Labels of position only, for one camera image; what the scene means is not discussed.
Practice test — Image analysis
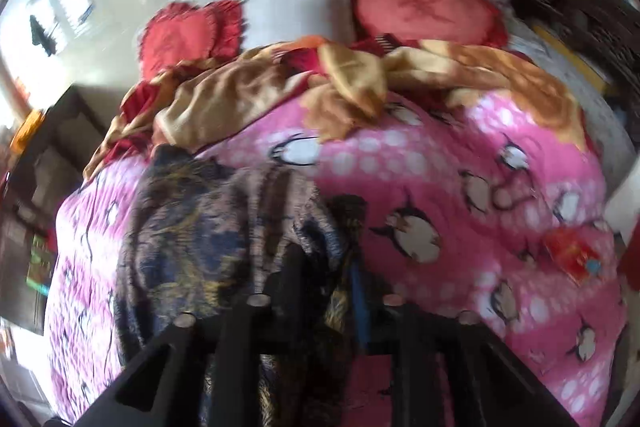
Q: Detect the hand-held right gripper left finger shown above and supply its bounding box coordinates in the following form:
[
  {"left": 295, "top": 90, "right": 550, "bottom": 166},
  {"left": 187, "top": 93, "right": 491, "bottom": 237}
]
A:
[{"left": 47, "top": 247, "right": 307, "bottom": 427}]

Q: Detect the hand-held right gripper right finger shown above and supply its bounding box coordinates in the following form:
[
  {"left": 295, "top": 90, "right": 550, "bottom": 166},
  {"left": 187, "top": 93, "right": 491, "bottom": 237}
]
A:
[{"left": 347, "top": 257, "right": 581, "bottom": 427}]

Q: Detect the dark patterned knit garment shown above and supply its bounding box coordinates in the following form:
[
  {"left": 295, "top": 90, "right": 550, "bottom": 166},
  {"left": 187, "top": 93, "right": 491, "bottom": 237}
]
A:
[{"left": 116, "top": 146, "right": 373, "bottom": 427}]

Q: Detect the pink penguin print blanket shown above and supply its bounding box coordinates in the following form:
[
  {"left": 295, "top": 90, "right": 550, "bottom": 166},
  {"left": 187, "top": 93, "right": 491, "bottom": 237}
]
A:
[{"left": 44, "top": 91, "right": 632, "bottom": 427}]

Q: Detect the gold and red blanket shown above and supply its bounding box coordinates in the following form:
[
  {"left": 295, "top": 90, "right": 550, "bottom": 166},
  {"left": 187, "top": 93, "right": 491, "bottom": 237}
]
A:
[{"left": 81, "top": 33, "right": 590, "bottom": 181}]

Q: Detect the red envelope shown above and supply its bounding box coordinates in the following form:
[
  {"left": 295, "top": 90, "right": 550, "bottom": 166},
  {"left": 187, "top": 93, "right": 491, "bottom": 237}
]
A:
[{"left": 544, "top": 228, "right": 604, "bottom": 286}]

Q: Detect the dark wooden cabinet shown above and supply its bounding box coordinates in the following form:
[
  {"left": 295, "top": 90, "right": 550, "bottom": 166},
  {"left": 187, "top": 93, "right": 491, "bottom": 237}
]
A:
[{"left": 0, "top": 86, "right": 102, "bottom": 334}]

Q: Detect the white and red cloth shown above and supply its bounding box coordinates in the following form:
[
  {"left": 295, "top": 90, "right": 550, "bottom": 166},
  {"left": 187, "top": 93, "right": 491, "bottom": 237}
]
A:
[{"left": 601, "top": 176, "right": 640, "bottom": 294}]

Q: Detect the small red heart pillow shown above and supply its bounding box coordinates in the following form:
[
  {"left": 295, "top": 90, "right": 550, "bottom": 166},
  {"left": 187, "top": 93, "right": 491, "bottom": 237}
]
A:
[{"left": 136, "top": 0, "right": 249, "bottom": 81}]

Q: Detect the white pillow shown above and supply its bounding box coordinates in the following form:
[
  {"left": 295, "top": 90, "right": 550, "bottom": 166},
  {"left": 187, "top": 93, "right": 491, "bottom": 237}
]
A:
[{"left": 234, "top": 0, "right": 357, "bottom": 51}]

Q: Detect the large red heart pillow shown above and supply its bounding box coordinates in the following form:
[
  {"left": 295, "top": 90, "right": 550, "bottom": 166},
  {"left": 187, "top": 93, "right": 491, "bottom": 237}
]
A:
[{"left": 349, "top": 0, "right": 510, "bottom": 51}]

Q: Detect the orange object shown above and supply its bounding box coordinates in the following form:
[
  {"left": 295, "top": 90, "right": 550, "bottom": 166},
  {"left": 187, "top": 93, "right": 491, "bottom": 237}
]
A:
[{"left": 11, "top": 108, "right": 44, "bottom": 148}]

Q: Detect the black wall ornament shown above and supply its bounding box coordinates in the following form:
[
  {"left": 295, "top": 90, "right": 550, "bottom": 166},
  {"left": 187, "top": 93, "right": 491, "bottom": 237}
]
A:
[{"left": 29, "top": 13, "right": 54, "bottom": 56}]

